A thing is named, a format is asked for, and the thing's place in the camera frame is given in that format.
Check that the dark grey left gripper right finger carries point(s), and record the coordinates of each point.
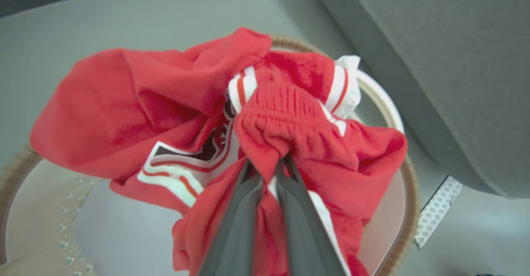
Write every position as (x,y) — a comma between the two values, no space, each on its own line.
(306,234)

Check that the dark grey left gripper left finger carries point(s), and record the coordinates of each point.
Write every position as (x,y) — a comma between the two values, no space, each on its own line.
(236,234)

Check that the red sports clothing white trim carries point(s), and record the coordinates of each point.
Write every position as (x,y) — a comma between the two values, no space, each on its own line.
(124,102)

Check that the white laundry basket brown rim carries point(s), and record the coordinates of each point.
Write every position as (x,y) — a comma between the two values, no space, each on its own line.
(389,226)

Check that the pale blue cloth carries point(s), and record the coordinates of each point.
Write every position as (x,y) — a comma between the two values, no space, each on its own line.
(124,234)

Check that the white patterned strip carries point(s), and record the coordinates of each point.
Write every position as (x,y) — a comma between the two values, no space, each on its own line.
(439,209)

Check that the grey fabric sofa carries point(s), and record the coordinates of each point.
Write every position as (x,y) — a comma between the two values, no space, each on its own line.
(455,60)

